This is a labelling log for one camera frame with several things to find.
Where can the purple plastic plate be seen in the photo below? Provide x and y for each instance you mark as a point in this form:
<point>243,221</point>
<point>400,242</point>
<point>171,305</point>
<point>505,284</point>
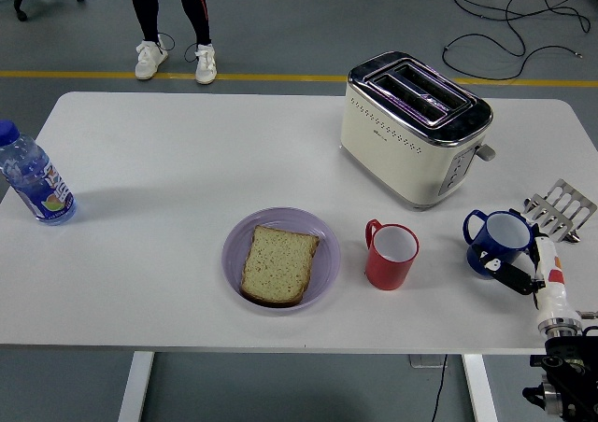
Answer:
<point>327,254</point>

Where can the person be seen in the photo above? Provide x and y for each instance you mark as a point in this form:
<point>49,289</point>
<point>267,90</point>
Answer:
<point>145,6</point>

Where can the slice of bread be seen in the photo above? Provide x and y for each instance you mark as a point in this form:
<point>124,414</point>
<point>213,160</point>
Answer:
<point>278,265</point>

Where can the cream and chrome toaster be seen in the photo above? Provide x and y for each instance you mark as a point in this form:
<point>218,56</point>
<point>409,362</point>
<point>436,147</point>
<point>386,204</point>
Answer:
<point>397,160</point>

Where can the red enamel cup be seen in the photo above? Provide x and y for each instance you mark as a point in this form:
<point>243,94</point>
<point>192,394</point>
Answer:
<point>388,272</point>

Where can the silver metal toast rack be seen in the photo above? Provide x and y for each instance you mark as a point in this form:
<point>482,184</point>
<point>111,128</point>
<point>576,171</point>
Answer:
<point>567,202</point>

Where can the grey box under table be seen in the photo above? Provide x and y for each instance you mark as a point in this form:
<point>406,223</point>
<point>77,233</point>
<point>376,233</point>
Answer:
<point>422,361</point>

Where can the blue enamel cup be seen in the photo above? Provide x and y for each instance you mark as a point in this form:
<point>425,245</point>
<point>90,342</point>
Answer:
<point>507,230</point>

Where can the white table leg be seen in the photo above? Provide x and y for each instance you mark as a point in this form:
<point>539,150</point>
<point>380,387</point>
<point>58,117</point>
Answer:
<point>135,389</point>
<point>481,389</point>

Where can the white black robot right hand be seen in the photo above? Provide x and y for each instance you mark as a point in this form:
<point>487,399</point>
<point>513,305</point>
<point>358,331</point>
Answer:
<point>553,291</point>

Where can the clear water bottle blue cap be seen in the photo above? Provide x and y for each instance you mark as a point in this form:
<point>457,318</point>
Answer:
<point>37,184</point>

